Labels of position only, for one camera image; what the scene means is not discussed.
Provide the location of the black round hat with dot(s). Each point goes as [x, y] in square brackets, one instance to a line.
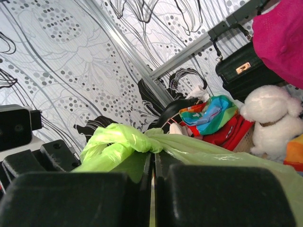
[172, 109]

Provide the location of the black leather handbag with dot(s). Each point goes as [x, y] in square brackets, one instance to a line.
[243, 71]

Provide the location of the green plastic trash bag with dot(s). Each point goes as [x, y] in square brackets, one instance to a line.
[110, 146]

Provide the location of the rainbow striped cloth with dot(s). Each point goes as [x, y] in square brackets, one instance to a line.
[294, 153]

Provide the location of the magenta cloth bag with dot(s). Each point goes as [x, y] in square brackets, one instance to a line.
[278, 40]

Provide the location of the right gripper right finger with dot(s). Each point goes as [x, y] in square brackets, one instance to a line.
[213, 196]

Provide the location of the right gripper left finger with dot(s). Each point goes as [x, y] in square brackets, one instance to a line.
[120, 198]

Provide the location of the white canvas tote bag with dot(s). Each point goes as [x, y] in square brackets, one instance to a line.
[175, 128]

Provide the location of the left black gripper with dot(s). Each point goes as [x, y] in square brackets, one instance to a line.
[53, 156]

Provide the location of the red cloth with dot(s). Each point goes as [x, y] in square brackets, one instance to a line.
[230, 134]

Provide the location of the white plush sheep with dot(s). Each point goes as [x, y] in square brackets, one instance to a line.
[276, 117]

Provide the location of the colourful printed bag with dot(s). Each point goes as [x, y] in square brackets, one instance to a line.
[207, 118]

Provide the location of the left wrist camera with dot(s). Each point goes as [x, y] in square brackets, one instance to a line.
[17, 124]

